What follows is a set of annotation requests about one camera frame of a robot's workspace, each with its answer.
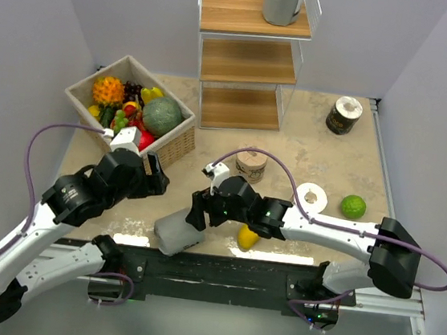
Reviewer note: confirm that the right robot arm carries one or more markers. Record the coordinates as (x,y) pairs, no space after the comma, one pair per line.
(383,255)

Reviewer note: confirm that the dark purple grapes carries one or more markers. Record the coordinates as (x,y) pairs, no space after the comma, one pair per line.
(132,92)

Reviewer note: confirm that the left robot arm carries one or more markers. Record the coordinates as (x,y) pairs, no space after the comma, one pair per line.
(69,203)

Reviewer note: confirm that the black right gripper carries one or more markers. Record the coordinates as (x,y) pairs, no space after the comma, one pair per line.
(201,199)

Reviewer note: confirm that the brown roll centre table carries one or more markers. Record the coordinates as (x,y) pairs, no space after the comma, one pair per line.
(251,165)

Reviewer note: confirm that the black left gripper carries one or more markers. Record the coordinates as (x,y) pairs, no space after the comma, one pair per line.
(159,180)

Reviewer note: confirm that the wicker basket with cloth liner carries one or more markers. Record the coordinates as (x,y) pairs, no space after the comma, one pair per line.
(169,148)

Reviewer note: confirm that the yellow mango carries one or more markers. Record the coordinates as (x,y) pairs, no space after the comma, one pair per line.
(247,238)

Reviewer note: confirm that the green lime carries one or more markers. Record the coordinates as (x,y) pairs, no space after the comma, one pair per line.
(353,207)

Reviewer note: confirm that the white wire wooden shelf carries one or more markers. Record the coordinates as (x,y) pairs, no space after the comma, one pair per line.
(248,68)

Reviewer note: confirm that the yellow bananas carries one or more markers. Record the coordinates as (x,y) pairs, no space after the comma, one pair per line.
(149,94)

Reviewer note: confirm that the orange pineapple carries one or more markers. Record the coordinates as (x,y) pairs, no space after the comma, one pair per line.
(108,91)

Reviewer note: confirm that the green netted melon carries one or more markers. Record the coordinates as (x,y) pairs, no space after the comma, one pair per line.
(161,115)

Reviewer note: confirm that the black white roll back corner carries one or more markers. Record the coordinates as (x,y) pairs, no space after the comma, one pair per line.
(344,114)

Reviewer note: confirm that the green grape bunch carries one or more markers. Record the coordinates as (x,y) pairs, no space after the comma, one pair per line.
(119,121)

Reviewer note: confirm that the grey roll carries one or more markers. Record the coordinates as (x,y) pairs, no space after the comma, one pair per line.
(281,12)
(175,235)

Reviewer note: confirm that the red apple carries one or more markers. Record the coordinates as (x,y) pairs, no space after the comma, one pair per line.
(146,139)

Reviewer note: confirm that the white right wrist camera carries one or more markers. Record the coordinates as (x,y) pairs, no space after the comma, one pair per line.
(217,173)

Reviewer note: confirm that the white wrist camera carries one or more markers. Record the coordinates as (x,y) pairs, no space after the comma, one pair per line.
(217,173)
(127,138)

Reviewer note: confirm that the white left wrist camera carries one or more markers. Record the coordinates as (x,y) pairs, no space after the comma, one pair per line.
(127,138)

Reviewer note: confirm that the black white roll centre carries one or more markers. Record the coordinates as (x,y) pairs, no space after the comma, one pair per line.
(311,197)

